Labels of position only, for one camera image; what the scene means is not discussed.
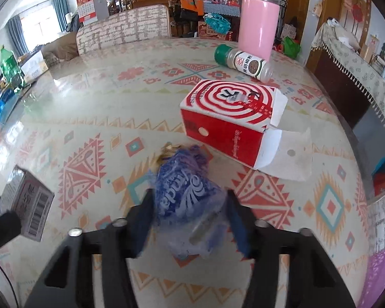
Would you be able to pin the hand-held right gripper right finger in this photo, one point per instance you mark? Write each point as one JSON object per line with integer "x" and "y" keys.
{"x": 240, "y": 231}

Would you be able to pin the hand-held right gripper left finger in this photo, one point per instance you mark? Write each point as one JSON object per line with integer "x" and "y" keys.
{"x": 142, "y": 227}

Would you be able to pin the white barcode box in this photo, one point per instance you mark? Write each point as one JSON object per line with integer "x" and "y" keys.
{"x": 29, "y": 205}

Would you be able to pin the blue purple plastic bag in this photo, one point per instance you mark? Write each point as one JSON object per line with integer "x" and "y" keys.
{"x": 183, "y": 192}

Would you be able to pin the red white spiral box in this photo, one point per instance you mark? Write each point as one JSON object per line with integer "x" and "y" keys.
{"x": 224, "y": 128}

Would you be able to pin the purple plastic basket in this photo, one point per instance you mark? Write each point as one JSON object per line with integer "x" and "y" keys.
{"x": 381, "y": 279}

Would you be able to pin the green cap pepper shaker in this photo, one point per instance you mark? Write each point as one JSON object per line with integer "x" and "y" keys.
{"x": 247, "y": 63}

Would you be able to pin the blue crate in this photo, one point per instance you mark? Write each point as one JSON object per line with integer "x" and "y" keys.
{"x": 1, "y": 106}

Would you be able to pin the patterned chair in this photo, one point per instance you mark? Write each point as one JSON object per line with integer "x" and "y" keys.
{"x": 125, "y": 29}
{"x": 383, "y": 221}

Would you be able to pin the cardboard box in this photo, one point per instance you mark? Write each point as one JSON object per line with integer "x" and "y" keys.
{"x": 35, "y": 67}

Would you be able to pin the dark wooden sideboard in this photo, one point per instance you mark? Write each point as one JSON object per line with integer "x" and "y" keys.
{"x": 337, "y": 83}

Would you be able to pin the brown sofa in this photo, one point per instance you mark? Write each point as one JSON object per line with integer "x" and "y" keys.
{"x": 59, "y": 46}

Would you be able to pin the green bag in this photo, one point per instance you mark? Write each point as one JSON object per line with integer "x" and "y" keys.
{"x": 290, "y": 47}

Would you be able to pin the cloth covered sideboard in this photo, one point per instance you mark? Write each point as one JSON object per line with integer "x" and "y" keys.
{"x": 353, "y": 67}

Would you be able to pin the pink thermos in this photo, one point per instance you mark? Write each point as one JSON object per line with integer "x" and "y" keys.
{"x": 258, "y": 25}

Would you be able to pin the blue curtain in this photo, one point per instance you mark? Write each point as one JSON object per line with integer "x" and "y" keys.
{"x": 59, "y": 12}

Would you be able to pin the teal plastic bag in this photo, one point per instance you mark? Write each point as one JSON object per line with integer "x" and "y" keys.
{"x": 216, "y": 22}

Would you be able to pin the orange bag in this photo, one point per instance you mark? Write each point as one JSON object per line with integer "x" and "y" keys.
{"x": 192, "y": 6}

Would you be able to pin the white plush toy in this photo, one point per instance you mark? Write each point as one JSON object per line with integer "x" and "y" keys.
{"x": 332, "y": 22}

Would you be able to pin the red wall calendar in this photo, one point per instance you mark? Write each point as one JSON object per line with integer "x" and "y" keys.
{"x": 86, "y": 9}

